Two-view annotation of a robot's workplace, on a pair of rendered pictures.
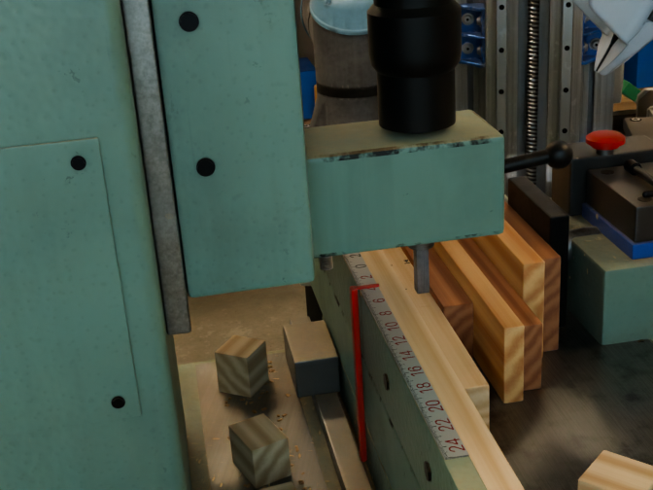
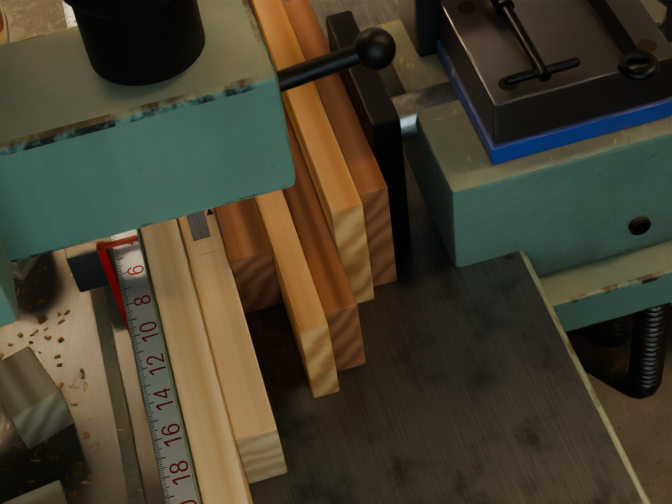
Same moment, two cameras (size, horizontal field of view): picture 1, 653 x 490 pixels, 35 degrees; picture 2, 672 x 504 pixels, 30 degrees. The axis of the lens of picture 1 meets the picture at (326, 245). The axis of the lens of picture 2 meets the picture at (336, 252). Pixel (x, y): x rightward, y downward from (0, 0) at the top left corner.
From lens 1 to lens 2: 0.31 m
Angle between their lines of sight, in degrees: 27
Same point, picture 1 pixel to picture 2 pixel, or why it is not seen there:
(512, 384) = (321, 380)
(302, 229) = not seen: outside the picture
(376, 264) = not seen: hidden behind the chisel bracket
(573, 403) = (404, 394)
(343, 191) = (42, 182)
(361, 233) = (85, 223)
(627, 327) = (489, 244)
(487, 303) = (282, 274)
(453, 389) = (221, 461)
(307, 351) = not seen: hidden behind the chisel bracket
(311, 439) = (101, 356)
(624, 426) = (464, 437)
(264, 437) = (28, 393)
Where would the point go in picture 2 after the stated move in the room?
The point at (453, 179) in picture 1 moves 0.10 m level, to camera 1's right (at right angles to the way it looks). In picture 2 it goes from (207, 140) to (434, 105)
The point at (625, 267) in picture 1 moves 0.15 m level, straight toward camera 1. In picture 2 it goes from (480, 183) to (438, 440)
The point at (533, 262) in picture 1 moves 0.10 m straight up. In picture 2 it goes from (346, 207) to (323, 49)
